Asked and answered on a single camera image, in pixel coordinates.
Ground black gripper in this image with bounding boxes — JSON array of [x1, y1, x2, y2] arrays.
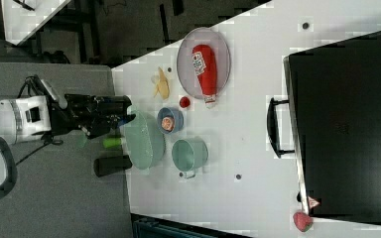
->
[[49, 94, 136, 139]]

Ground red plush ketchup bottle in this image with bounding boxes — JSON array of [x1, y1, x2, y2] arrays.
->
[[191, 45, 217, 109]]

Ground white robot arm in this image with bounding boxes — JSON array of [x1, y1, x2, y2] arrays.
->
[[0, 94, 135, 199]]

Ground grey oval plate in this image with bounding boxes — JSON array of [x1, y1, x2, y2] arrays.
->
[[177, 28, 231, 99]]

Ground large green oval bowl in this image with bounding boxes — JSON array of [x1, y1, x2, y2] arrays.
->
[[123, 110, 166, 171]]

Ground green cylinder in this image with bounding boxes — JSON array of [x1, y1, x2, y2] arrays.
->
[[103, 138, 122, 149]]

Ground orange toy in bowl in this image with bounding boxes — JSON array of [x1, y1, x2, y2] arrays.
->
[[162, 116, 175, 132]]

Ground blue bowl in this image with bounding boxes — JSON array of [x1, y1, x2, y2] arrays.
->
[[157, 107, 184, 135]]

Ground yellow plush banana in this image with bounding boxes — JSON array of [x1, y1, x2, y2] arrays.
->
[[151, 67, 170, 100]]

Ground black cylinder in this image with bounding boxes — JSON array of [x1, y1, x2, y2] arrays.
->
[[93, 155, 132, 178]]

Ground small red plush tomato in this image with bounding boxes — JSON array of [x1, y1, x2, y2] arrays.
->
[[180, 96, 191, 108]]

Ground green metal cup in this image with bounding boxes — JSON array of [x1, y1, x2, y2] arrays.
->
[[172, 137, 208, 179]]

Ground white side table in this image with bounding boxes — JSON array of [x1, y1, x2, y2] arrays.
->
[[0, 0, 71, 45]]

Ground red plush strawberry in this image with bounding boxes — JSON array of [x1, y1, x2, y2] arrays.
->
[[293, 211, 314, 232]]

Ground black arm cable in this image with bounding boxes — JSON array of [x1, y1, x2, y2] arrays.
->
[[15, 74, 64, 167]]

